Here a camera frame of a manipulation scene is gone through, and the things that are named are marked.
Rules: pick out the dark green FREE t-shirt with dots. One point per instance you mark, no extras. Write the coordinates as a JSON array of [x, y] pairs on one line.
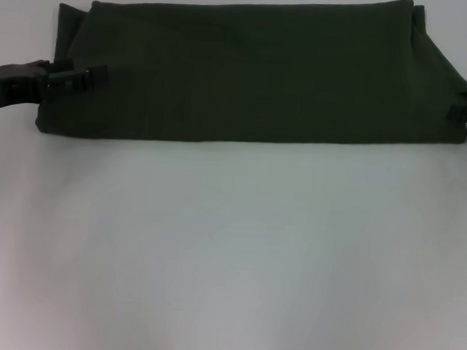
[[263, 77]]

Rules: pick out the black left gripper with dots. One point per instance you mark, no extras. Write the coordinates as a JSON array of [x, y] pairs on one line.
[[13, 86]]

